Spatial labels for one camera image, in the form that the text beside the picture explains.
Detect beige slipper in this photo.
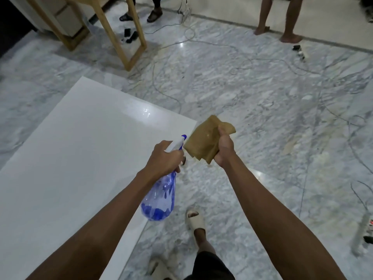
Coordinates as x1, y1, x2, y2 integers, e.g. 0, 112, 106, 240
147, 258, 178, 280
185, 208, 207, 231

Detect white power strip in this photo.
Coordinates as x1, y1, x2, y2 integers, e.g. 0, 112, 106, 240
292, 45, 310, 62
350, 211, 373, 257

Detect person's right leg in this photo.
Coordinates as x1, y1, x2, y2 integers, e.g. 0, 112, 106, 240
193, 227, 217, 256

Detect brown cleaning cloth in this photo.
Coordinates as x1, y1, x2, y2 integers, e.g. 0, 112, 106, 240
183, 114, 237, 165

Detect blue spray bottle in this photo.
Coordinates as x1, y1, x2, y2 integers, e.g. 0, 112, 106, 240
141, 134, 187, 221

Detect light wooden table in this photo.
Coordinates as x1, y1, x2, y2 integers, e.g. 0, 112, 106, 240
24, 0, 148, 72

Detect person's left forearm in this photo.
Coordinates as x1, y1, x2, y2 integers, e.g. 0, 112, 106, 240
26, 171, 153, 280

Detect person's black shorts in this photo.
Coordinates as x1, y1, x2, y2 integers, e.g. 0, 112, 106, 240
183, 251, 235, 280

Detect white glossy table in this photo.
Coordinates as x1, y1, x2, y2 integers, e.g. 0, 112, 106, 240
0, 76, 198, 280

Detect black power adapter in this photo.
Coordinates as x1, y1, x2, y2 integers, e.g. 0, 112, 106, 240
124, 27, 139, 45

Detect person's left hand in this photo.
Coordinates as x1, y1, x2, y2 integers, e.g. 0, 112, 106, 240
143, 140, 185, 184

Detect person's right hand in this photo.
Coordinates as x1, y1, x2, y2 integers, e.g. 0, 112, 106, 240
213, 126, 236, 169

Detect person's right forearm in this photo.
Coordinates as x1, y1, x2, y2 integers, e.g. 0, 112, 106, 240
223, 156, 346, 280

